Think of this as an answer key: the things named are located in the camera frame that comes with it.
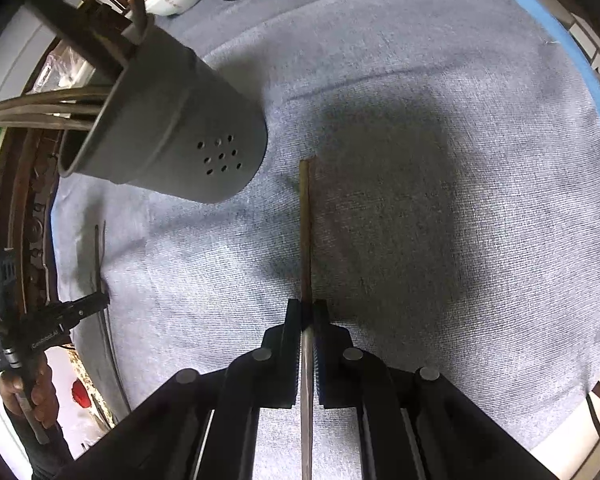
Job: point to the carved dark wooden bench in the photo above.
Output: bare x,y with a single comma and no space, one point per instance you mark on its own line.
30,200

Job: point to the person's left forearm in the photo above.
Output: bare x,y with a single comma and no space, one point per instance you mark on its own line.
35,455

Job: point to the brown chopstick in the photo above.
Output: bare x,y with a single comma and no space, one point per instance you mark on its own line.
30,102
30,121
305,235

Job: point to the grey metal chopstick holder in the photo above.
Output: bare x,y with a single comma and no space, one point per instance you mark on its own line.
170,125

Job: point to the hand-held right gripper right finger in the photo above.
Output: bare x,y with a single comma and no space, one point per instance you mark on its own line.
325,340

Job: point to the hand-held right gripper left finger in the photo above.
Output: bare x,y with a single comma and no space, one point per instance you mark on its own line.
290,340

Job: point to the blue table cover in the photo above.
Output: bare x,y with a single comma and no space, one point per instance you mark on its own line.
545,15

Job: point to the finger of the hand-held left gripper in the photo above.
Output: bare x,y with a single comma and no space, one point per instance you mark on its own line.
87,306

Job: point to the person's left hand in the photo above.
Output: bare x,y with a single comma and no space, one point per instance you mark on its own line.
47,395

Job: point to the grey tablecloth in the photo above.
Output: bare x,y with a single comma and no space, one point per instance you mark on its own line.
430,210

